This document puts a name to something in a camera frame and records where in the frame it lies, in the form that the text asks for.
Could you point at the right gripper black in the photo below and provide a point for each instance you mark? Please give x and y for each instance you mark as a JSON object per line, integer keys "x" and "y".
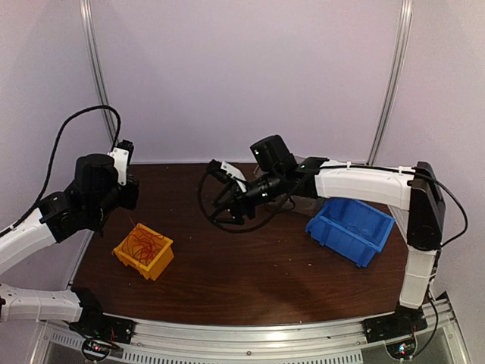
{"x": 237, "y": 199}

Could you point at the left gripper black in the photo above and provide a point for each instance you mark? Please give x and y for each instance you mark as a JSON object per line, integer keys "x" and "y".
{"x": 129, "y": 200}

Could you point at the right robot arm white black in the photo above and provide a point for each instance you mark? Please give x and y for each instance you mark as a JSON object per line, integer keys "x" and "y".
{"x": 414, "y": 190}

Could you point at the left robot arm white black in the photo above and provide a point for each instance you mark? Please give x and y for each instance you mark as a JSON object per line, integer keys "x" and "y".
{"x": 101, "y": 184}

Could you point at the yellow plastic bin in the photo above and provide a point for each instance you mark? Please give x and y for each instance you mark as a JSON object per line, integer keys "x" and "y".
{"x": 146, "y": 251}

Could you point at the clear grey plastic container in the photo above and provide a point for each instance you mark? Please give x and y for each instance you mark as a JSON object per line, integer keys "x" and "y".
{"x": 301, "y": 205}

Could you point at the blue plastic bin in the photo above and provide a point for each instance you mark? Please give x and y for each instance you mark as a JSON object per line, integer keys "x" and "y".
{"x": 351, "y": 228}

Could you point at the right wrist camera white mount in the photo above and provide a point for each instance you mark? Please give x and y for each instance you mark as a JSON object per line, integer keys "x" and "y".
{"x": 226, "y": 172}

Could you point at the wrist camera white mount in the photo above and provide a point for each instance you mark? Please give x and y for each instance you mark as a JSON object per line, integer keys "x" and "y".
{"x": 122, "y": 154}
{"x": 226, "y": 172}

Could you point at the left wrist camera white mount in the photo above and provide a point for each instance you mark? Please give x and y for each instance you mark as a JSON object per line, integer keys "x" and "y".
{"x": 122, "y": 154}

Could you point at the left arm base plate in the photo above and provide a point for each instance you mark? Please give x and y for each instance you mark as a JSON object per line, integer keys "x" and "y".
{"x": 109, "y": 328}

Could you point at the aluminium front rail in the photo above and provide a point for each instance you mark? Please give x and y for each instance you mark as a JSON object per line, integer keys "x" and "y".
{"x": 341, "y": 341}

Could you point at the left aluminium corner post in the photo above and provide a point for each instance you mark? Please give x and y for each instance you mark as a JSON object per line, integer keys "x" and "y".
{"x": 87, "y": 21}

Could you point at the aluminium corner post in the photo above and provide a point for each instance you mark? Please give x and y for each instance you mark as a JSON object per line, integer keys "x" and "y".
{"x": 87, "y": 21}
{"x": 399, "y": 53}

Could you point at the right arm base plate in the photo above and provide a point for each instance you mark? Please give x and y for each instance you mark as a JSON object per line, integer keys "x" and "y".
{"x": 391, "y": 326}

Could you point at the right aluminium corner post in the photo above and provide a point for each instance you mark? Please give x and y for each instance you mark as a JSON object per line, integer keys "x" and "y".
{"x": 399, "y": 53}

